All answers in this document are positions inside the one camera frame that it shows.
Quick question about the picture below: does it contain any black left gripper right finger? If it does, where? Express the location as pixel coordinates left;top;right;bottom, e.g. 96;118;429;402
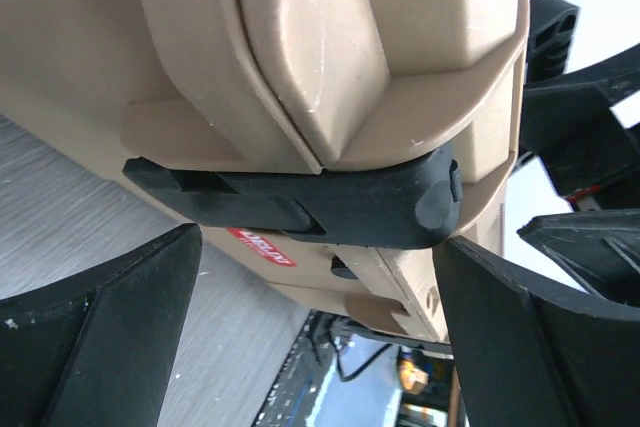
433;238;639;426

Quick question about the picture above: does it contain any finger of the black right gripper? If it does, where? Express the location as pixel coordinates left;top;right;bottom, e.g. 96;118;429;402
518;210;639;307

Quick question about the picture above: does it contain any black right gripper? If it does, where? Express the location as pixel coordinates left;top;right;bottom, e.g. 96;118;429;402
519;0;639;197

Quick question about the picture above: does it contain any tan plastic tool case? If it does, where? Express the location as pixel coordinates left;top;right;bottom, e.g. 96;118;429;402
1;0;529;344

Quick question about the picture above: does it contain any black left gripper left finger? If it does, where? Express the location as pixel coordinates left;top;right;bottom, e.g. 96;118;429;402
1;224;203;426

